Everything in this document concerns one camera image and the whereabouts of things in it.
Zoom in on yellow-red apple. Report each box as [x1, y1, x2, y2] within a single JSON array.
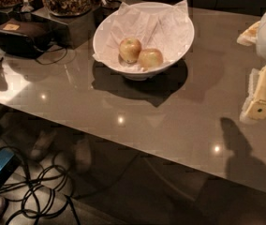
[[119, 37, 141, 64], [138, 48, 163, 68]]

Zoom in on white ceramic bowl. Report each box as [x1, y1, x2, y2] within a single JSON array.
[[92, 1, 196, 82]]

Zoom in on white paper liner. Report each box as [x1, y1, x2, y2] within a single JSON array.
[[93, 0, 193, 73]]

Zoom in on small dark cup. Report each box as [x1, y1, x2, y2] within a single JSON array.
[[101, 0, 122, 17]]

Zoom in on dark stand box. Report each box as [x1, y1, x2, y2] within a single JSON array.
[[32, 7, 96, 49]]

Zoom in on metal serving spoon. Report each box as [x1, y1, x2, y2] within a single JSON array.
[[21, 0, 34, 13]]

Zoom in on black VR headset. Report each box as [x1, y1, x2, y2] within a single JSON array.
[[0, 19, 52, 59]]

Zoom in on black cable on table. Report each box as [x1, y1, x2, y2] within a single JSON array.
[[34, 44, 69, 66]]

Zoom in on black floor cables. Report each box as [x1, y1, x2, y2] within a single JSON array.
[[0, 145, 82, 225]]

